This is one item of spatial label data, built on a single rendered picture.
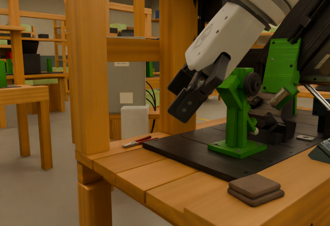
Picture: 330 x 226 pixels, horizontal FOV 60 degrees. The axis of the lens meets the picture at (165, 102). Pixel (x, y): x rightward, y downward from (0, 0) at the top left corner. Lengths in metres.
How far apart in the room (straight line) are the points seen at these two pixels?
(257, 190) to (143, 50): 0.73
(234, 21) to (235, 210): 0.40
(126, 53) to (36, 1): 10.41
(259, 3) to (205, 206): 0.42
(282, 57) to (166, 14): 0.48
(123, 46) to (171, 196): 0.63
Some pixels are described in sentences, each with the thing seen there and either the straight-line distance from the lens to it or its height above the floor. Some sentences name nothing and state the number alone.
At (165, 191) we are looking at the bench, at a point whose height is 0.88.
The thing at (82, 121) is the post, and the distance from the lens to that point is 0.98.
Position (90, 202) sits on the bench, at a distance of 1.06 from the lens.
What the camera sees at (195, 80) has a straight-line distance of 0.36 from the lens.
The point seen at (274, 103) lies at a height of 1.04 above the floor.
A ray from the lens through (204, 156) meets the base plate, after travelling 0.90.
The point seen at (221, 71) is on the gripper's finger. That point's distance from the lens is 0.34.
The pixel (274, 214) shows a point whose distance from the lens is 0.64.
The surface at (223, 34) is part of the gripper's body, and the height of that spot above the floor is 1.23.
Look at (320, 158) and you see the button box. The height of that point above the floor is 0.91.
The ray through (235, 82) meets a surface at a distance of 0.89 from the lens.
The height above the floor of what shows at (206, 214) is 0.90.
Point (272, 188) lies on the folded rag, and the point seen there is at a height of 0.92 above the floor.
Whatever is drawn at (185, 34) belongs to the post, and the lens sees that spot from 1.21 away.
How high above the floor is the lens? 1.20
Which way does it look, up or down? 9 degrees down
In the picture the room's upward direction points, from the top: straight up
